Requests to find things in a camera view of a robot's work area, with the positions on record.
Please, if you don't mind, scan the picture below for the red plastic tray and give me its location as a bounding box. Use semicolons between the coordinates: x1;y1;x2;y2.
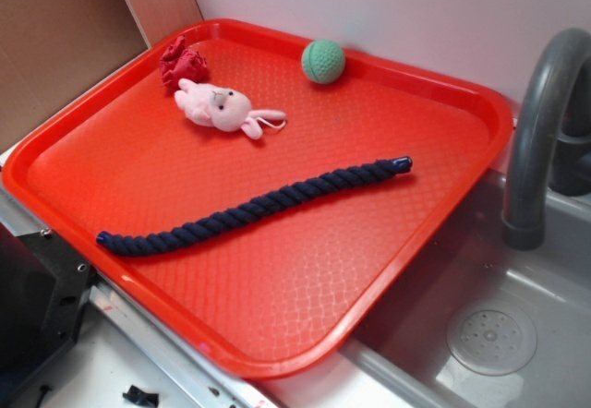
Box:
2;19;513;379

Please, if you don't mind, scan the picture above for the pink plush bunny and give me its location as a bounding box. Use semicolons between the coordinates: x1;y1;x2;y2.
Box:
174;78;287;140

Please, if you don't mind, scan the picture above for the green dimpled ball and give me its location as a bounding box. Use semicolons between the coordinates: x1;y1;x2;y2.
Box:
301;40;346;85

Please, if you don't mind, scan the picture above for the crumpled red cloth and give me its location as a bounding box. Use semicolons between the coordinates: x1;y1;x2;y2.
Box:
159;35;209;90

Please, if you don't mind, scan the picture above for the grey plastic sink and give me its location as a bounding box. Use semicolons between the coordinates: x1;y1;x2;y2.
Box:
262;163;590;407

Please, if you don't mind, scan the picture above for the grey plastic faucet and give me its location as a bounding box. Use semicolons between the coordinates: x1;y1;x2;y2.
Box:
501;28;590;250

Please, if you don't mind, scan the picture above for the black tape scrap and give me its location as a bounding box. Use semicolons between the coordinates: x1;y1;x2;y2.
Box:
122;385;160;408

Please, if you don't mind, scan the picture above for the brown cardboard panel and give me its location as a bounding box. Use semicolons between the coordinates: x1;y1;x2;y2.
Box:
1;0;202;150

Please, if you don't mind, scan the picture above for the dark blue twisted rope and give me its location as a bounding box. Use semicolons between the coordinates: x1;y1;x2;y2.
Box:
95;155;414;258

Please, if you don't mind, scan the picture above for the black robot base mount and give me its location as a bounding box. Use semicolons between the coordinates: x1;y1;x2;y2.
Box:
1;227;93;407

